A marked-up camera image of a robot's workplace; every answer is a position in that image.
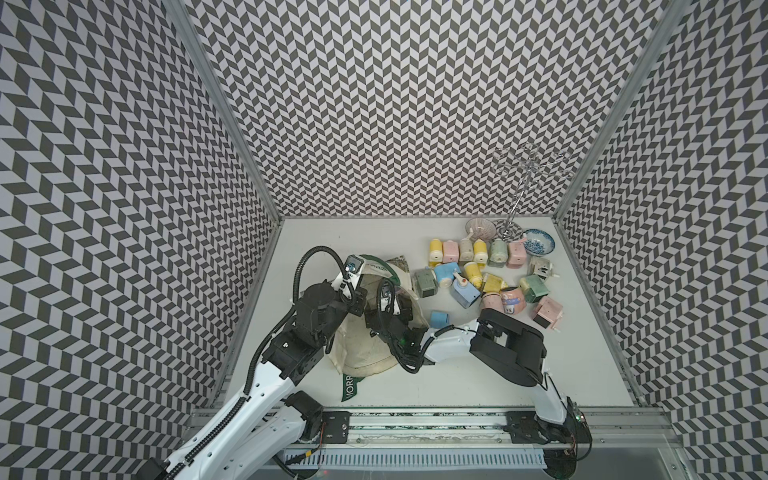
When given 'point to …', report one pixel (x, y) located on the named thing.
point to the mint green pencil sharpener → (498, 255)
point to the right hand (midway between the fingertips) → (384, 302)
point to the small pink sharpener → (548, 311)
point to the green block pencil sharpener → (536, 288)
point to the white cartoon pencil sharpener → (466, 250)
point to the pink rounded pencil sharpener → (450, 251)
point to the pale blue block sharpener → (464, 295)
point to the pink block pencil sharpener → (516, 255)
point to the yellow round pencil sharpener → (480, 253)
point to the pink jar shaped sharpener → (492, 301)
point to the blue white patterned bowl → (539, 242)
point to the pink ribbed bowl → (482, 228)
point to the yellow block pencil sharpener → (435, 252)
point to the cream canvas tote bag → (354, 348)
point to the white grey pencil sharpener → (540, 267)
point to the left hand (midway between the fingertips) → (360, 275)
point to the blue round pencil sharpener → (445, 273)
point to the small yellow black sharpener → (494, 283)
